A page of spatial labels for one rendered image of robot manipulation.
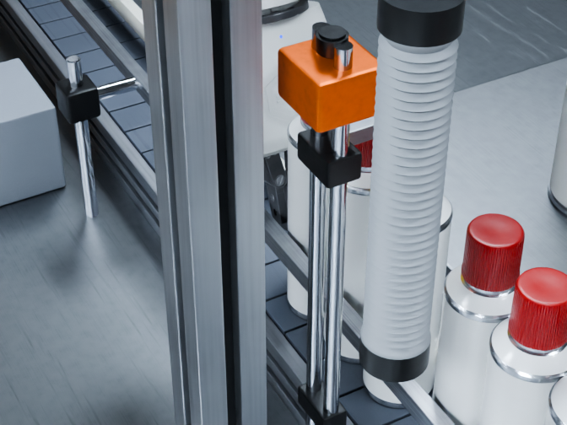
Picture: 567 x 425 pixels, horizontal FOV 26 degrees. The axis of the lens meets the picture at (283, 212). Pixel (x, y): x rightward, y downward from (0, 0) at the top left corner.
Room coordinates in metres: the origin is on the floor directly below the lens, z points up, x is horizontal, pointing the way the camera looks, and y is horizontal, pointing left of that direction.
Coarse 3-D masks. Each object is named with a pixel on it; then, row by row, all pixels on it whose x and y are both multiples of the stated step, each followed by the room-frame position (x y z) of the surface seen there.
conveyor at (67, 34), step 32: (32, 0) 1.20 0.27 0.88; (96, 0) 1.20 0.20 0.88; (64, 32) 1.13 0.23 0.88; (128, 32) 1.13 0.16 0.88; (96, 64) 1.06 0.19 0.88; (128, 96) 1.00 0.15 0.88; (128, 128) 0.95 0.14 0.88; (288, 320) 0.69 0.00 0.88; (352, 384) 0.62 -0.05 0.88; (352, 416) 0.59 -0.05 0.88; (384, 416) 0.59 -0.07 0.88
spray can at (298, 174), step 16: (288, 128) 0.71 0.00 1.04; (304, 128) 0.70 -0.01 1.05; (288, 144) 0.71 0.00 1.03; (288, 160) 0.71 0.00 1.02; (288, 176) 0.71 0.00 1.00; (304, 176) 0.69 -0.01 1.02; (288, 192) 0.71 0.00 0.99; (304, 192) 0.69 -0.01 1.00; (288, 208) 0.71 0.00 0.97; (304, 208) 0.69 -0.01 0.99; (288, 224) 0.71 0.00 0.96; (304, 224) 0.69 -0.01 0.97; (304, 240) 0.69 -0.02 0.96; (288, 272) 0.71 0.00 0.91; (288, 288) 0.71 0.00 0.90; (304, 288) 0.69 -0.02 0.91; (288, 304) 0.71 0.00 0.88; (304, 304) 0.69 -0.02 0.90
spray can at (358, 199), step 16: (368, 144) 0.65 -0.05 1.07; (368, 160) 0.65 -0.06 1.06; (368, 176) 0.65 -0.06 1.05; (352, 192) 0.64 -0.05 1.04; (368, 192) 0.64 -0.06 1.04; (352, 208) 0.64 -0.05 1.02; (368, 208) 0.64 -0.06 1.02; (352, 224) 0.64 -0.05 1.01; (352, 240) 0.64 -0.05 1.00; (352, 256) 0.64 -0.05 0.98; (352, 272) 0.64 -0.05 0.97; (352, 288) 0.64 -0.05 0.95; (352, 304) 0.64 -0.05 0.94; (352, 352) 0.64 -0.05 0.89
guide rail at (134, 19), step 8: (112, 0) 1.15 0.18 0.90; (120, 0) 1.13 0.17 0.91; (128, 0) 1.13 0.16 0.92; (120, 8) 1.14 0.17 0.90; (128, 8) 1.12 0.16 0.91; (136, 8) 1.12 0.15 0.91; (128, 16) 1.12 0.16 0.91; (136, 16) 1.10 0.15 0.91; (136, 24) 1.10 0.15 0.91; (136, 32) 1.10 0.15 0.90; (144, 40) 1.08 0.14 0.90
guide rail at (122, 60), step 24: (72, 0) 1.05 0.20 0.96; (96, 24) 1.00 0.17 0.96; (120, 48) 0.96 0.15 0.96; (144, 72) 0.92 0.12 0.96; (144, 96) 0.89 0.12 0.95; (264, 216) 0.71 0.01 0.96; (288, 240) 0.68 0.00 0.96; (288, 264) 0.67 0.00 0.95; (408, 384) 0.54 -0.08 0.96; (408, 408) 0.53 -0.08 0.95; (432, 408) 0.52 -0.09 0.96
